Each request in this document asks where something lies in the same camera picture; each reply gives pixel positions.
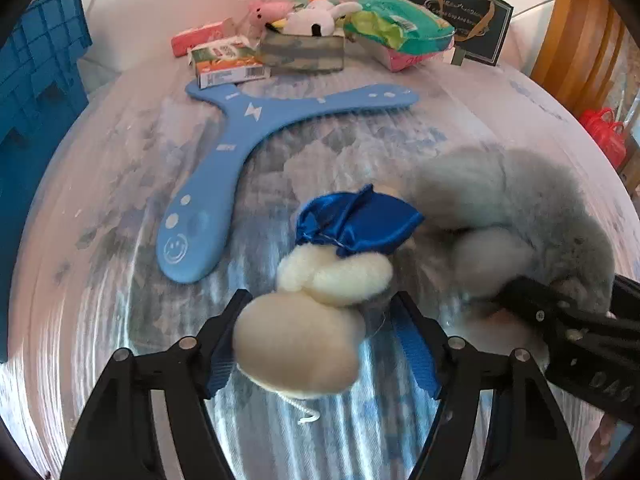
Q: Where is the wooden door frame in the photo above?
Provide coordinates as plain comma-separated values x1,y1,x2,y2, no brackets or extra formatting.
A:
530,0,626,117

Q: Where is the camouflage fabric box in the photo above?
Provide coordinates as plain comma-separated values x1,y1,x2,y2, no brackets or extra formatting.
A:
257,30,345,72

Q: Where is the pink tissue pack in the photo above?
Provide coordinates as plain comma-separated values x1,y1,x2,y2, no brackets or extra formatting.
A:
170,18,236,58

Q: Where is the black coffee cup gift bag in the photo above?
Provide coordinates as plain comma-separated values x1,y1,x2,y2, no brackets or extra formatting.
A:
409,0,513,66

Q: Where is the blue plastic crate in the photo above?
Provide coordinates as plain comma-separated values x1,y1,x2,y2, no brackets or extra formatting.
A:
0,0,92,362

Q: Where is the green plastic wipes pack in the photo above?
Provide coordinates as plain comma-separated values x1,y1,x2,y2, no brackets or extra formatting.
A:
344,0,456,73

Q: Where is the red plastic bag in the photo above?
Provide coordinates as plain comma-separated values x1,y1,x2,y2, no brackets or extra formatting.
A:
578,107,627,169

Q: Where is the blue boomerang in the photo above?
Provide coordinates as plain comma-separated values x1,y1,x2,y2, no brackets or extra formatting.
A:
155,81,419,284

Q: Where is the grey white plush toy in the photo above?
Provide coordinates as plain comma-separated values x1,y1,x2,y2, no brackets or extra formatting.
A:
232,148,615,406

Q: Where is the pink pig plush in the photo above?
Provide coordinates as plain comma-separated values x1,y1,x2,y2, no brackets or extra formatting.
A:
247,0,297,37

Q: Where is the green orange medicine box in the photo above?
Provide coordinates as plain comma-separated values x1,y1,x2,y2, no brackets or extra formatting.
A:
189,36,271,89

